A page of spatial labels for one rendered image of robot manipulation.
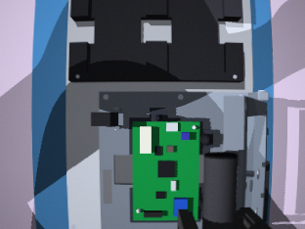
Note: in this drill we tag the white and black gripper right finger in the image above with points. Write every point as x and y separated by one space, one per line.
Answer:
247 218

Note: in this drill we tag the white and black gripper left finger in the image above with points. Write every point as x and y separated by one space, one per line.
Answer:
186 219

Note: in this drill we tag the green circuit board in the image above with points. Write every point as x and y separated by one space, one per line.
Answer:
165 169

